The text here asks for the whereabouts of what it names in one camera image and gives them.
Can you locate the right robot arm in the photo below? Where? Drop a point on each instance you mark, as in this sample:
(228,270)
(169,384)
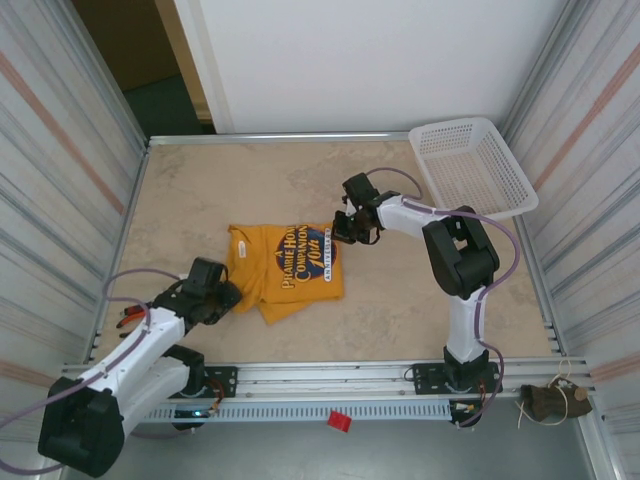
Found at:
(460,260)

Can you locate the small red block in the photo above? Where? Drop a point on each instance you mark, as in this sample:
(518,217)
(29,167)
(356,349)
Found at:
(339,421)

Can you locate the white plastic basket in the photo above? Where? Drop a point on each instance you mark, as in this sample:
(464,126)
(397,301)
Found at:
(475,165)

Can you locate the aluminium mounting rail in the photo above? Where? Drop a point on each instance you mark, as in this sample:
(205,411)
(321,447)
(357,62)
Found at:
(325,380)

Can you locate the beige door frame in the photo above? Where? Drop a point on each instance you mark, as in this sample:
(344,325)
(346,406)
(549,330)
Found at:
(180,50)

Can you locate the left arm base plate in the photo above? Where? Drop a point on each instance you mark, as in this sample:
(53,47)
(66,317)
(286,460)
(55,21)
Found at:
(222,381)

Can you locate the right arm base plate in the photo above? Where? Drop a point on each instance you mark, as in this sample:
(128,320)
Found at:
(425,379)

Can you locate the aluminium table edge frame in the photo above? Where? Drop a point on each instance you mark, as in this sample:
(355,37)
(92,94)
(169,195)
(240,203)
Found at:
(280,138)

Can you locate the yellow t-shirt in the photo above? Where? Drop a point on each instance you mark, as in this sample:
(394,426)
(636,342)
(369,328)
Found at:
(255,280)

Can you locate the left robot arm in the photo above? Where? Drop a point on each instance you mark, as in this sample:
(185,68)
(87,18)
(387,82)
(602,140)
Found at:
(130,350)

